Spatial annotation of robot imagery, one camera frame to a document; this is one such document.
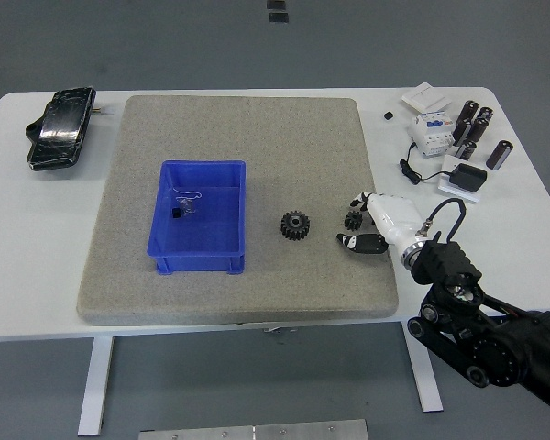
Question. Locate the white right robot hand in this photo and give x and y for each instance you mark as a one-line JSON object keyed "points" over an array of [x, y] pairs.
{"points": [[394, 216]]}

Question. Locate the small black gear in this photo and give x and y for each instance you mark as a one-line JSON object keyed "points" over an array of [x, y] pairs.
{"points": [[352, 222]]}

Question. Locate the large black gear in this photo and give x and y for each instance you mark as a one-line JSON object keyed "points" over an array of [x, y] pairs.
{"points": [[297, 225]]}

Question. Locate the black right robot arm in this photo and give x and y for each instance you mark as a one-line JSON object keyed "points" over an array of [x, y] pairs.
{"points": [[444, 263]]}

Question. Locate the blue plastic box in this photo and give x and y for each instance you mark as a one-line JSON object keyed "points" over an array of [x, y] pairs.
{"points": [[197, 238]]}

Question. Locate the white flat plate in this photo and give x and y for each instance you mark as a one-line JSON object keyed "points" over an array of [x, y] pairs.
{"points": [[449, 164]]}

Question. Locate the black power adapter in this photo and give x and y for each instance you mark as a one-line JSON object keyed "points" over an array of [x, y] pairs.
{"points": [[469, 178]]}

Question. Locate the white circuit breaker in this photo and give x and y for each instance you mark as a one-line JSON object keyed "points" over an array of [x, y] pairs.
{"points": [[431, 135]]}

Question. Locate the dark cylindrical capacitor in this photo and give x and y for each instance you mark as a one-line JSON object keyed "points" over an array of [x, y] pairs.
{"points": [[478, 130], [468, 112], [485, 114], [499, 154], [466, 150], [462, 132]]}

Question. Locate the small black cube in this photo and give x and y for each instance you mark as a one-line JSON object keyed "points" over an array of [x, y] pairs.
{"points": [[176, 213], [388, 115]]}

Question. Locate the white table leg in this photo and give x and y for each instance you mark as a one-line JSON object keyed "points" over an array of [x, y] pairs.
{"points": [[95, 385], [424, 371]]}

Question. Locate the grey-brown mat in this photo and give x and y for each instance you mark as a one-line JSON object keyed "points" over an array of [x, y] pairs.
{"points": [[256, 137]]}

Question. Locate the clear plastic piece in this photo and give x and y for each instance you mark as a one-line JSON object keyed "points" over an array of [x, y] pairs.
{"points": [[186, 204]]}

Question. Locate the silver metal plate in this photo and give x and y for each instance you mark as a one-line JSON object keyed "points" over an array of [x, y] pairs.
{"points": [[256, 431]]}

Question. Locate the black wrapped device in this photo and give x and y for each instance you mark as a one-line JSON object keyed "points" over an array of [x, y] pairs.
{"points": [[62, 128]]}

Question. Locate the white switch panel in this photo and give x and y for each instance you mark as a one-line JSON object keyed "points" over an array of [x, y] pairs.
{"points": [[425, 96]]}

